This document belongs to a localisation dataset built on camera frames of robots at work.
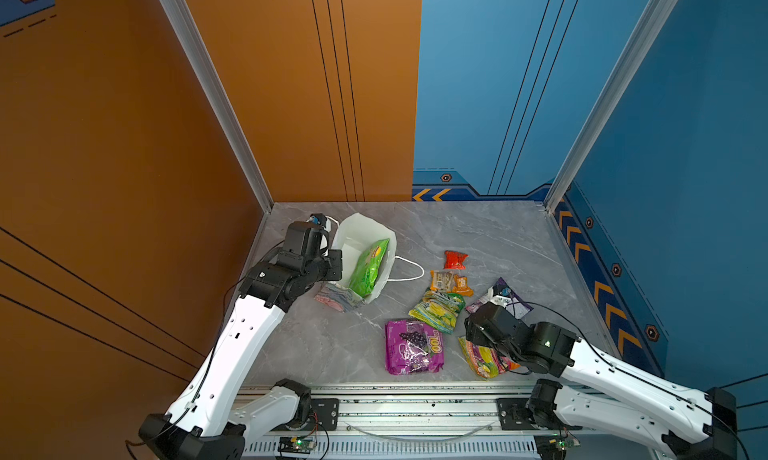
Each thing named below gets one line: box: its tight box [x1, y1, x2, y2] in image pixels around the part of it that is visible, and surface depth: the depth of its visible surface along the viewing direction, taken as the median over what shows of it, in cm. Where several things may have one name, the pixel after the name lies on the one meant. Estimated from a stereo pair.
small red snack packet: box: [444, 250, 469, 270], surface depth 101 cm
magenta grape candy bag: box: [384, 318, 444, 375], surface depth 80 cm
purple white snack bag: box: [465, 277, 533, 319], surface depth 70 cm
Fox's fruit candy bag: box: [458, 337, 520, 379], surface depth 81 cm
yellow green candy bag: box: [408, 288, 466, 335], surface depth 88 cm
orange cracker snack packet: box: [429, 270, 474, 297], surface depth 97 cm
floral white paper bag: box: [330, 212, 397, 304], surface depth 79 cm
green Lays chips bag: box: [349, 238, 390, 298], surface depth 80 cm
